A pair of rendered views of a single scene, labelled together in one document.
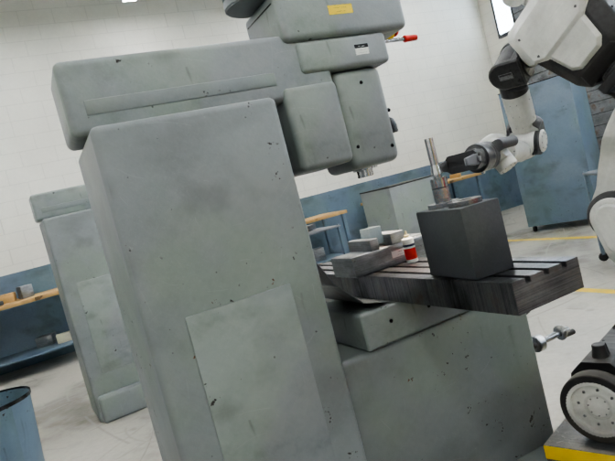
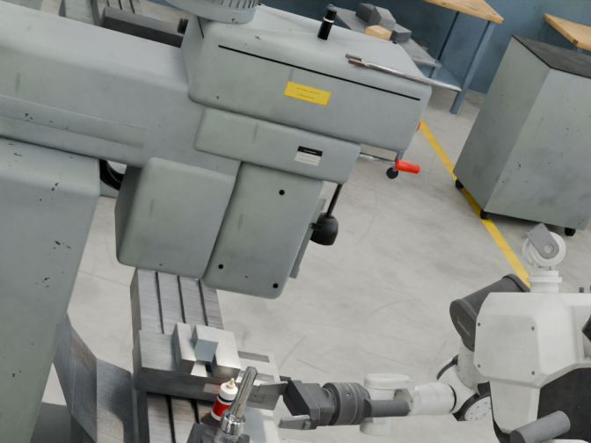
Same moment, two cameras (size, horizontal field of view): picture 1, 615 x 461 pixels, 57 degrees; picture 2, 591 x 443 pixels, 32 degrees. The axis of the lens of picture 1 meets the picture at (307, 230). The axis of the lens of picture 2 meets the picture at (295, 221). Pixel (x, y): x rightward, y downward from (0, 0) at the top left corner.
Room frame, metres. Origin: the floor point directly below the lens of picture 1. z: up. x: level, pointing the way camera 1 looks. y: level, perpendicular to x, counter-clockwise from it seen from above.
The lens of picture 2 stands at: (-0.09, -0.54, 2.43)
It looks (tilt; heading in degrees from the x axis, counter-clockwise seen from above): 25 degrees down; 6
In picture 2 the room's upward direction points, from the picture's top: 21 degrees clockwise
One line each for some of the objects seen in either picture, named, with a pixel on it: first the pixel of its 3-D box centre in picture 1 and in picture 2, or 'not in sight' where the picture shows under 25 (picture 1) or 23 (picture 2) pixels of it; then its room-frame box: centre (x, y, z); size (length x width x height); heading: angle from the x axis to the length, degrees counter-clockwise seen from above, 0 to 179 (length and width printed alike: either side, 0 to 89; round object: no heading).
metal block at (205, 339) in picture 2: (372, 236); (203, 343); (2.00, -0.22, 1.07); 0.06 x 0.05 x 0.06; 26
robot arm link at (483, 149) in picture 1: (472, 160); (320, 405); (1.70, -0.53, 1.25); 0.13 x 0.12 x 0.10; 40
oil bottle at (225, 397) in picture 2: (408, 246); (226, 397); (1.92, -0.32, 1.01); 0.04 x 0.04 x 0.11
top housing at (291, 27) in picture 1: (325, 24); (302, 70); (1.94, -0.23, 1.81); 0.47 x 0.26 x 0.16; 115
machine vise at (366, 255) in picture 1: (382, 249); (208, 364); (2.02, -0.24, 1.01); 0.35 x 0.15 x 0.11; 116
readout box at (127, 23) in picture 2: not in sight; (135, 62); (2.12, 0.17, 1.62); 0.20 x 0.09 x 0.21; 115
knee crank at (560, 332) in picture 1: (553, 336); not in sight; (2.05, -0.78, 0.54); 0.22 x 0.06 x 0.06; 115
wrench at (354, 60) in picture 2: not in sight; (404, 74); (1.91, -0.43, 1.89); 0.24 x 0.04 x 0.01; 114
